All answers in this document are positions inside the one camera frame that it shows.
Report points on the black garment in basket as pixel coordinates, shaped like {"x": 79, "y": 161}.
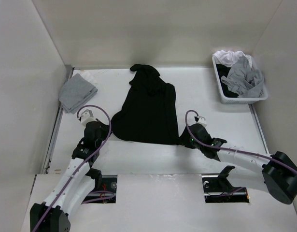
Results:
{"x": 223, "y": 71}

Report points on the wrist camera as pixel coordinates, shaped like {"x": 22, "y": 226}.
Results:
{"x": 86, "y": 117}
{"x": 201, "y": 120}

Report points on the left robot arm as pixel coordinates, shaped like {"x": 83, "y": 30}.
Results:
{"x": 80, "y": 178}

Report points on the folded grey tank top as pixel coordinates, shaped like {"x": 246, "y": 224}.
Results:
{"x": 76, "y": 92}

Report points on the black tank top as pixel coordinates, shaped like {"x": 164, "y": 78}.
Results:
{"x": 148, "y": 114}

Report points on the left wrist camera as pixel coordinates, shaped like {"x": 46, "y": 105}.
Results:
{"x": 86, "y": 117}

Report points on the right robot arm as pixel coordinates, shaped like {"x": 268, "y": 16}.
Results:
{"x": 275, "y": 174}

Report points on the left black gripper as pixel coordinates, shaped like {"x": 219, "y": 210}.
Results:
{"x": 105, "y": 128}

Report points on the white laundry basket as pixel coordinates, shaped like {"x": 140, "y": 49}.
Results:
{"x": 225, "y": 100}

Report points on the white garment in basket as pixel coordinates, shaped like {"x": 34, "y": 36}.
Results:
{"x": 229, "y": 58}

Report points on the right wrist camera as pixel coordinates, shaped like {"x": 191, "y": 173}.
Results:
{"x": 201, "y": 120}

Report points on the grey garment in basket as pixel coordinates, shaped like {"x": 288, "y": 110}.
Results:
{"x": 243, "y": 80}

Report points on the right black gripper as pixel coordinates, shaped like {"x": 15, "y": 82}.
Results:
{"x": 183, "y": 139}

